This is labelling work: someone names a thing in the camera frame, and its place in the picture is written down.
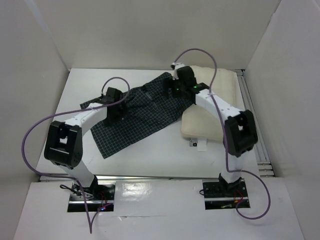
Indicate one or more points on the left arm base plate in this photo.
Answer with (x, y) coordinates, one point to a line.
(104, 198)

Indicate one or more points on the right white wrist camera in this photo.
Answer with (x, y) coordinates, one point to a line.
(175, 66)

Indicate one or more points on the aluminium front rail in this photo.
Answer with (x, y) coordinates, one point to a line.
(114, 178)

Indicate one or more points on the dark checkered pillowcase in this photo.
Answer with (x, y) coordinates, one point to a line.
(147, 112)

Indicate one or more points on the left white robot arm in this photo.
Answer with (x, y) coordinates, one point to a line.
(64, 145)

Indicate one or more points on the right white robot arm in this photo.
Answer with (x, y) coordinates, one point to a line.
(238, 126)

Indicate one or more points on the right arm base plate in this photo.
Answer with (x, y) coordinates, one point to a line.
(217, 199)

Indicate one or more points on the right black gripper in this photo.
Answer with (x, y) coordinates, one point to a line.
(171, 83)

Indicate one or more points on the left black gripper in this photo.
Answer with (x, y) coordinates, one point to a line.
(109, 120)

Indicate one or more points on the cream white pillow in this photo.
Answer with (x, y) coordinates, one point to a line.
(198, 122)

